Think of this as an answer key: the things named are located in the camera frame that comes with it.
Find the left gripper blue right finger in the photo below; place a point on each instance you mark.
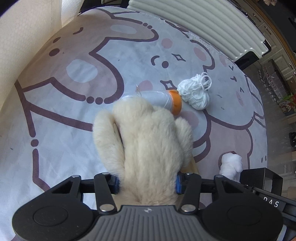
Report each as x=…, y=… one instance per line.
x=179, y=184

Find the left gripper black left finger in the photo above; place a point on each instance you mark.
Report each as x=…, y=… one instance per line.
x=114, y=184

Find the cream fluffy plush toy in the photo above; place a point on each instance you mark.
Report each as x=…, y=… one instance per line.
x=145, y=147

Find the oval wooden board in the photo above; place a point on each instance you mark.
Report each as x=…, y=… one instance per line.
x=191, y=167

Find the white bag roll orange cap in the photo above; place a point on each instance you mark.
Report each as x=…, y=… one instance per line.
x=168, y=99

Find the cartoon bear printed bedsheet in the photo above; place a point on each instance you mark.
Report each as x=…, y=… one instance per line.
x=46, y=120

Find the white yarn ball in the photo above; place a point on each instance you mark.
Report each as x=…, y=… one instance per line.
x=194, y=91

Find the cream ribbed suitcase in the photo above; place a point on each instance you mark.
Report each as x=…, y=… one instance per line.
x=218, y=22

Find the white paper towel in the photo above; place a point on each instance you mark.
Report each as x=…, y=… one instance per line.
x=25, y=27

